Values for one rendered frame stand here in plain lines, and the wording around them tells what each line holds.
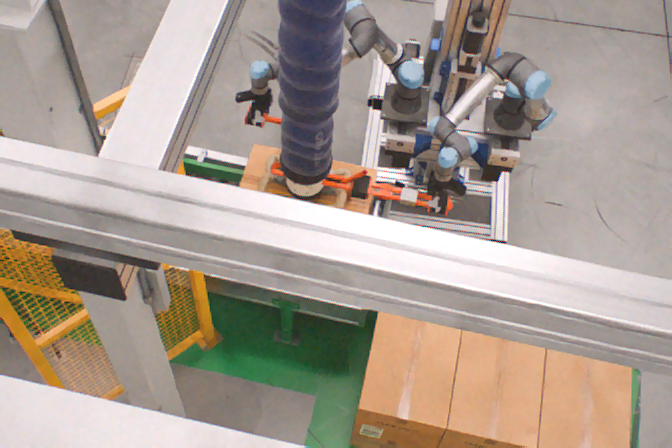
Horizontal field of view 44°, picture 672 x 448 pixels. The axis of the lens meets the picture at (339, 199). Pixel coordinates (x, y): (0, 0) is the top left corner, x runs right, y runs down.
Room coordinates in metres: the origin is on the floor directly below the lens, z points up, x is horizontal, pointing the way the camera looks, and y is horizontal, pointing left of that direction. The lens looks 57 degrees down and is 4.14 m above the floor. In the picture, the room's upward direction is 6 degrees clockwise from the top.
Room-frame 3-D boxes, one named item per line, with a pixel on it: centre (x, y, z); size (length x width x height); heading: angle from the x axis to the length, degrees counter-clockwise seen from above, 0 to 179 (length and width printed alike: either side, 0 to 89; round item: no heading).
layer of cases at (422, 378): (1.65, -0.83, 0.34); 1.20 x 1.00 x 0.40; 82
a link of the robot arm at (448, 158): (2.01, -0.42, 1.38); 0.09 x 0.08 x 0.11; 136
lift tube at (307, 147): (2.09, 0.16, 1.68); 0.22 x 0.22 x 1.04
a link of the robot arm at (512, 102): (2.55, -0.77, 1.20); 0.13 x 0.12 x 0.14; 46
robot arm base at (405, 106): (2.59, -0.27, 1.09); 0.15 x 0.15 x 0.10
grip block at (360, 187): (2.05, -0.09, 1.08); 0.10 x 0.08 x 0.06; 172
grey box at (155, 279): (1.23, 0.65, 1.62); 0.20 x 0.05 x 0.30; 82
